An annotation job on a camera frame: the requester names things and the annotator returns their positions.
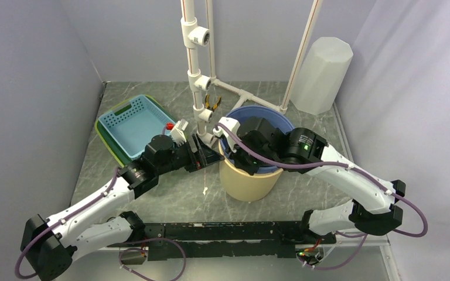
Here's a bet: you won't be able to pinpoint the teal perforated plastic basket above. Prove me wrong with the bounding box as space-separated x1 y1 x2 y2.
98 94 179 160

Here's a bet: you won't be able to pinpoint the green plastic tray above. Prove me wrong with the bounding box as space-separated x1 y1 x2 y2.
94 94 175 168

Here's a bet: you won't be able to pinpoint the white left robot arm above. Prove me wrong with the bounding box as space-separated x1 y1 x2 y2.
14 135 224 280

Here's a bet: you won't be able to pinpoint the black base bar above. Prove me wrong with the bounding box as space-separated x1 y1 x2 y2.
119 221 336 261

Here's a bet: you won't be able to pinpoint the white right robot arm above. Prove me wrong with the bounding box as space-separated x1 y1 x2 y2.
214 116 405 243

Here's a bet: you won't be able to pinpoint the white PVC pipe frame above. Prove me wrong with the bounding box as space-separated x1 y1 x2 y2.
180 0 325 148

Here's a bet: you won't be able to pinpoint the cream yellow outer bucket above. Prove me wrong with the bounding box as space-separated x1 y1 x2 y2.
219 157 283 202

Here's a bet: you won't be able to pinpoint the yellow handled pliers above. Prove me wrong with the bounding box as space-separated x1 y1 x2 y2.
204 94 221 112

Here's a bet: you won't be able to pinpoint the white octagonal plastic container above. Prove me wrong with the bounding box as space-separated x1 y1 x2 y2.
290 37 353 115

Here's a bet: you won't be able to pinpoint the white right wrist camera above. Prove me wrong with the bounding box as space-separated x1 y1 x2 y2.
213 116 240 153

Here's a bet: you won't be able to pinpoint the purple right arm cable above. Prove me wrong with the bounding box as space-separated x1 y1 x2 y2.
214 123 428 272

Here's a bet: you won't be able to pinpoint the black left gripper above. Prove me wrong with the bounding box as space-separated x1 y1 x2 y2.
156 133 224 176

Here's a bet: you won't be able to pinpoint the blue and cream bucket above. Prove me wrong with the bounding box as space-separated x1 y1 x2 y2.
219 105 295 174

